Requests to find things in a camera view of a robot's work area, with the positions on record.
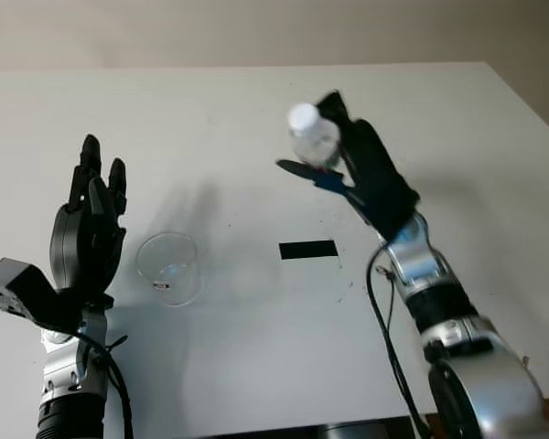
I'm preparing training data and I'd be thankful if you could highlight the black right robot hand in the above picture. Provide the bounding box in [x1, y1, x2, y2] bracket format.
[276, 90, 395, 242]

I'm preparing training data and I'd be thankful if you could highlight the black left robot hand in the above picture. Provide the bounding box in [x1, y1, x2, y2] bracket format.
[48, 134, 129, 305]

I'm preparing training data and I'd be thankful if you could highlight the clear plastic cup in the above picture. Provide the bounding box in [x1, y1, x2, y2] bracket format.
[135, 231, 204, 308]

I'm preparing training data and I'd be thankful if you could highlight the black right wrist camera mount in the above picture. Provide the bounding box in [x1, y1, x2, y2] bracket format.
[351, 118, 420, 230]

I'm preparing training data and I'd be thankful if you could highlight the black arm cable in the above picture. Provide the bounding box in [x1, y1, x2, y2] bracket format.
[78, 332, 135, 439]
[365, 245, 435, 439]

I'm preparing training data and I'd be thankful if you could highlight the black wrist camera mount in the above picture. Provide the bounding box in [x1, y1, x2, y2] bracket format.
[0, 257, 115, 334]
[351, 118, 420, 230]

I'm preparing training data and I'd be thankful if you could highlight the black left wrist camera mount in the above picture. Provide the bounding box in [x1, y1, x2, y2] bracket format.
[0, 257, 115, 334]

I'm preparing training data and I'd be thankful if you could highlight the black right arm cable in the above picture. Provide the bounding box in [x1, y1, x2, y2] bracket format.
[365, 245, 435, 439]

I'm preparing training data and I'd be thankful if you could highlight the black robot torso part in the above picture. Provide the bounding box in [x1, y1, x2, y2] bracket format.
[274, 414, 415, 439]

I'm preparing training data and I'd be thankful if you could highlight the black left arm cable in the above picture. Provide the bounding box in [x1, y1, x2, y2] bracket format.
[78, 332, 135, 439]

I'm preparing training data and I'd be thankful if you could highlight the clear water bottle white cap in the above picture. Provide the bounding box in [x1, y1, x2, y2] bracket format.
[286, 102, 345, 169]

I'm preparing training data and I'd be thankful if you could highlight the black tape strip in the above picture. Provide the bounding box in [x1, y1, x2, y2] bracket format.
[278, 241, 340, 262]

